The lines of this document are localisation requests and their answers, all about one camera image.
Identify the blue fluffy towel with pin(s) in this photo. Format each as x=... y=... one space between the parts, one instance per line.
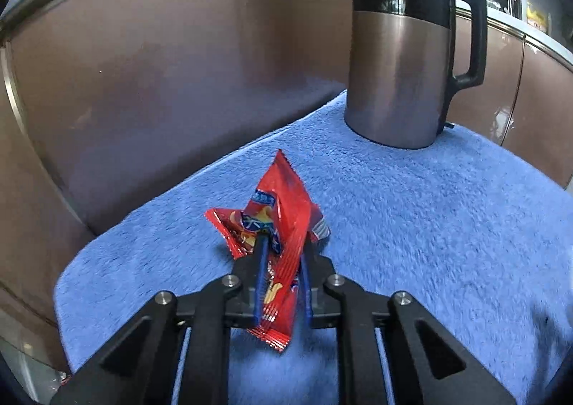
x=425 y=230

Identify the red snack packet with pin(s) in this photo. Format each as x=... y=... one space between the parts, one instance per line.
x=286 y=208

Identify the steel and black electric kettle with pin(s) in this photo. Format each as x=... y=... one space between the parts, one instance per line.
x=394 y=73

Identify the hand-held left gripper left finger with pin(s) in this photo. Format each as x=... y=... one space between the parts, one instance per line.
x=261 y=279

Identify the yellow package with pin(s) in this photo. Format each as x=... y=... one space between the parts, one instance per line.
x=537 y=16

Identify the brown kitchen cabinet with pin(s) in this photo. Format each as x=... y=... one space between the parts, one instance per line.
x=156 y=73

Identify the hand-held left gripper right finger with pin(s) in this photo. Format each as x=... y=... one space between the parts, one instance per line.
x=306 y=293

